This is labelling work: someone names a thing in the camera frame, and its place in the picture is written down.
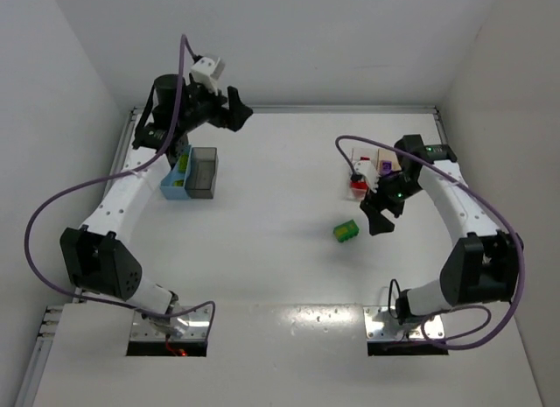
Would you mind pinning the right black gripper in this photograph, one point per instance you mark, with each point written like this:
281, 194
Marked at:
386, 201

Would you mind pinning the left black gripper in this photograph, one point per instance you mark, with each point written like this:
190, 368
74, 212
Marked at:
223, 111

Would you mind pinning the red rounded lego brick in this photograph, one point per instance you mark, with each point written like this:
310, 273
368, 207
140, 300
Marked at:
359, 185

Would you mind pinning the purple lego brick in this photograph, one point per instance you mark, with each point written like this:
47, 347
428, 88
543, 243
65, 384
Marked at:
386, 167

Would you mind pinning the lime green lego brick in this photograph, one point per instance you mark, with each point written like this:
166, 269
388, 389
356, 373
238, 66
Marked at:
182, 163

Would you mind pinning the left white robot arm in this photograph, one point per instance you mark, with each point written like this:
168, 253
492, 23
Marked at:
96, 254

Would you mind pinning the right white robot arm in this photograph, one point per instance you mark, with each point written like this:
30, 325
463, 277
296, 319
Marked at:
483, 265

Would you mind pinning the clear plastic container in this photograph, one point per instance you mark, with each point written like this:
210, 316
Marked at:
356, 155

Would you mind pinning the wooden container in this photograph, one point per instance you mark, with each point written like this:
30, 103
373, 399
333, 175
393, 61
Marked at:
384, 154

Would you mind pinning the dark grey container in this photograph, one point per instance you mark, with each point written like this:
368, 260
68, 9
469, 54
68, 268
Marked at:
200, 183

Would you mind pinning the light blue container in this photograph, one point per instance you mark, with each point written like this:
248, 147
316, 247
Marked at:
171, 192

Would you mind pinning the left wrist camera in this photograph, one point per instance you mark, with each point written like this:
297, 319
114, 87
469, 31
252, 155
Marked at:
207, 70

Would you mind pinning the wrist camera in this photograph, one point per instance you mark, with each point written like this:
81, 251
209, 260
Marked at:
207, 70
365, 170

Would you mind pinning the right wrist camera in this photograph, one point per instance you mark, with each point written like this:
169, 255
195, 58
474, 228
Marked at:
365, 170

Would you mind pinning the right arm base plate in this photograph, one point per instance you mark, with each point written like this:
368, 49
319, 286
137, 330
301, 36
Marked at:
382, 327

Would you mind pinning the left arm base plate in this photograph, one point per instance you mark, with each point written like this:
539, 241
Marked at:
190, 327

